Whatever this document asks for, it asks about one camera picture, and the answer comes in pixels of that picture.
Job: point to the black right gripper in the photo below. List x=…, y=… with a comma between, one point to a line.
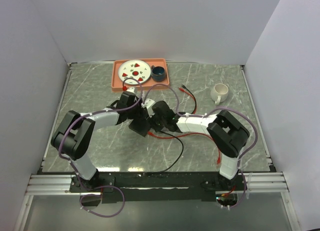
x=155, y=127

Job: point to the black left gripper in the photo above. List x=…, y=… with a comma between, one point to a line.
x=141, y=112

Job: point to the black network switch box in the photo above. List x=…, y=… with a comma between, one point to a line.
x=141, y=125

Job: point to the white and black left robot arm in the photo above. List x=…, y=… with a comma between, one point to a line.
x=73, y=136

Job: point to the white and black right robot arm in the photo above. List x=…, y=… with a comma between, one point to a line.
x=228, y=134

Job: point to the white strawberry pattern plate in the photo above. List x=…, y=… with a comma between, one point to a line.
x=134, y=69

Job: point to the dark blue mug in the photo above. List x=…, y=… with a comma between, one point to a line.
x=158, y=73

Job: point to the white ceramic mug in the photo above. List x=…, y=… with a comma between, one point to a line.
x=219, y=93

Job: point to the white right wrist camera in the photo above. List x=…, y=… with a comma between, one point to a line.
x=148, y=106

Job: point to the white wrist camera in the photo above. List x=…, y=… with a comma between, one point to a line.
x=148, y=106
x=131, y=89

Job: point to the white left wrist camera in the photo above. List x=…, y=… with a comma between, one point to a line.
x=131, y=89

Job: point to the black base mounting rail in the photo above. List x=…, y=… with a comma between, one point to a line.
x=168, y=186

